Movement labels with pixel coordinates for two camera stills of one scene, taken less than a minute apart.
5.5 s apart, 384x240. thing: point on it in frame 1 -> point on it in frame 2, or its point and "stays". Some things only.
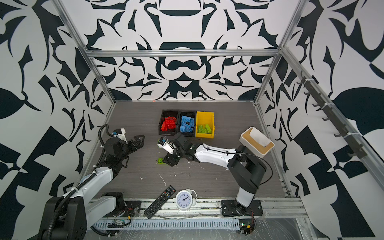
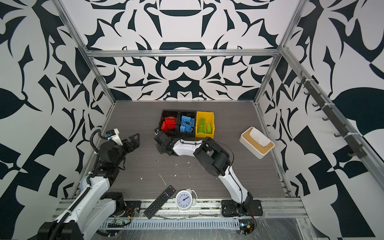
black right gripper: [170, 159] -> [158, 147]
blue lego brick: [188, 128] stays
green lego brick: [200, 129] stays
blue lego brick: [185, 119] stays
